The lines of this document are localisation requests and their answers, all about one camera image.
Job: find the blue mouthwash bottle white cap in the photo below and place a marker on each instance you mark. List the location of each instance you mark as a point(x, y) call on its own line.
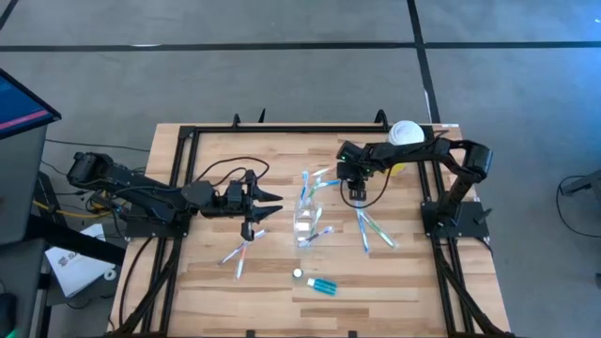
point(297, 272)

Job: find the black desk foot bar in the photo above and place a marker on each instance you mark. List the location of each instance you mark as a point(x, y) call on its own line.
point(75, 239)

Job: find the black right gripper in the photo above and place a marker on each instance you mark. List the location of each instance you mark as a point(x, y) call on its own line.
point(360, 171)

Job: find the white label sticker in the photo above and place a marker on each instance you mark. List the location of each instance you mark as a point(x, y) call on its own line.
point(450, 125)

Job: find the blue and white tube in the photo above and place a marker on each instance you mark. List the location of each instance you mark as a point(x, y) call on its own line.
point(324, 286)

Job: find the black aluminium rig frame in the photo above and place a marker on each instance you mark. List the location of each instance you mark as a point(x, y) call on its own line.
point(305, 128)

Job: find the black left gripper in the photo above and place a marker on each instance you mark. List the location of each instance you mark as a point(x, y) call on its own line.
point(235, 204)

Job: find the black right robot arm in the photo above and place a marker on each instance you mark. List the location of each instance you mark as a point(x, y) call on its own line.
point(422, 150)

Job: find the white tape roll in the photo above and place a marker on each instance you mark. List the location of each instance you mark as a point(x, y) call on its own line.
point(107, 274)

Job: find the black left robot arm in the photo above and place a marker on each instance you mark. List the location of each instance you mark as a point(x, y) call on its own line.
point(141, 188)

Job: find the white paper booklet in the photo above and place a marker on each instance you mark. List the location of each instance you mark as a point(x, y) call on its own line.
point(77, 272)

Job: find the clear plastic square cup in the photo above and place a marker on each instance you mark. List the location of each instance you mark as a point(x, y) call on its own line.
point(305, 225)

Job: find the computer monitor blue screen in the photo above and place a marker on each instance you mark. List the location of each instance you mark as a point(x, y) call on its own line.
point(19, 108)

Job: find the purple toothbrush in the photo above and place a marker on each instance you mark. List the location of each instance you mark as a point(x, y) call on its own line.
point(230, 256)
point(319, 235)

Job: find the yellow Lysol wipes canister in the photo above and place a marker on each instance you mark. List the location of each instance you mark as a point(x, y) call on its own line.
point(406, 133)

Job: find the grey furniture leg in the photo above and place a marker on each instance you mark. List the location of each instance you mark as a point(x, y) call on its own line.
point(587, 183)

